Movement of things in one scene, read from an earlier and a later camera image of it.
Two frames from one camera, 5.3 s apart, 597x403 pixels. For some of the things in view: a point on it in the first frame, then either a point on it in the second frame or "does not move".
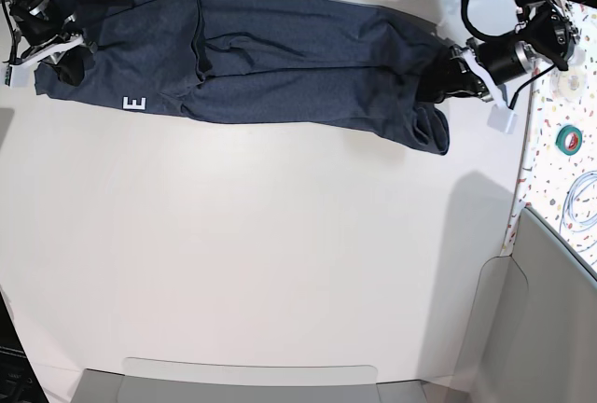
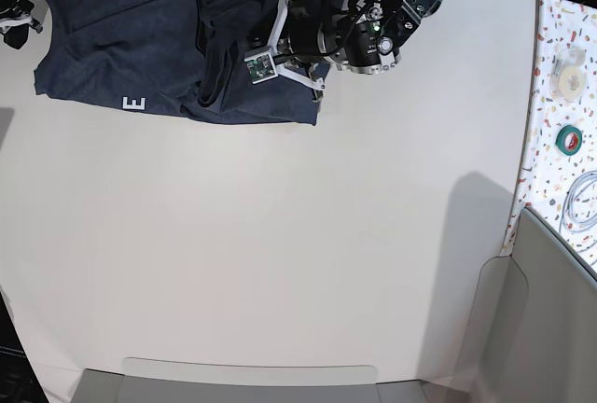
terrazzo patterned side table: x=560 y=187 does not move
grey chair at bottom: x=162 y=381 does not move
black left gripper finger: x=70 y=68 → x=17 y=35
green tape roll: x=575 y=142 does not move
